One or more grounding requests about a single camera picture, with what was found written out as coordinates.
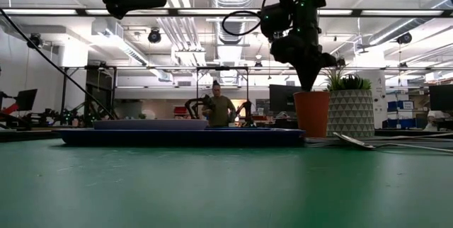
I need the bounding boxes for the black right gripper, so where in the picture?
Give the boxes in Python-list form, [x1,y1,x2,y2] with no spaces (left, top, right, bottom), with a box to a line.
[271,0,337,93]

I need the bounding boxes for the orange plastic cup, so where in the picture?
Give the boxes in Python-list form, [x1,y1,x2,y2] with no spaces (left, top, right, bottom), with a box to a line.
[293,91,331,138]

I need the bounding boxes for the spoon with orange handle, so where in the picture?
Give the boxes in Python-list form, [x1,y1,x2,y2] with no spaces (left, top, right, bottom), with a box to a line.
[332,132,453,154]

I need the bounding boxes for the lavender round plate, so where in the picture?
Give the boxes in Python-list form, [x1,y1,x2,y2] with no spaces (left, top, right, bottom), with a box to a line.
[93,118,210,131]

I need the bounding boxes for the blue plastic tray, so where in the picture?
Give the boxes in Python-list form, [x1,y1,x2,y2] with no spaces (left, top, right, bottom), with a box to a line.
[58,127,306,148]

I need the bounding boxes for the black desktop monitor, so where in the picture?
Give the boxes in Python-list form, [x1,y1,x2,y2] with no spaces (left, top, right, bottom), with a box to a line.
[268,84,302,113]
[16,89,38,111]
[429,84,453,113]

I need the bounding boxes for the green plant in patterned pot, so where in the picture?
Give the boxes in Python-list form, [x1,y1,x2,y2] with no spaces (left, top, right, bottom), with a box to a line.
[323,65,375,139]

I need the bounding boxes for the desert landscape picture book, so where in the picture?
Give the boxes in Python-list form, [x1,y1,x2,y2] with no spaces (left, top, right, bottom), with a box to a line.
[305,132,453,148]

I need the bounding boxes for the person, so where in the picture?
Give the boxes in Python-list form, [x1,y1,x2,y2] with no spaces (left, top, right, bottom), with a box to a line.
[202,80,237,127]

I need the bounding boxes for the blue labelled crate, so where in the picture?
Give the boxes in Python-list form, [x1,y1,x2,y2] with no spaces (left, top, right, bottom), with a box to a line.
[387,100,415,112]

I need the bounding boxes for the black metal rack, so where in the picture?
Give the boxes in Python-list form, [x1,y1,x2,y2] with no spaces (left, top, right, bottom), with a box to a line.
[84,65,117,120]

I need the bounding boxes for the blue storage crate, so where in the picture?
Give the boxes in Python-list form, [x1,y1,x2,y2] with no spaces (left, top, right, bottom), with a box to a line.
[382,118,435,130]

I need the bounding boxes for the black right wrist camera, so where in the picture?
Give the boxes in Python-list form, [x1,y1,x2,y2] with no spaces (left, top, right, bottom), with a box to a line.
[260,3,294,41]

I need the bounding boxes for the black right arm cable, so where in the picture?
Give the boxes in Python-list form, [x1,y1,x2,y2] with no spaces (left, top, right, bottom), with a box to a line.
[222,0,294,37]

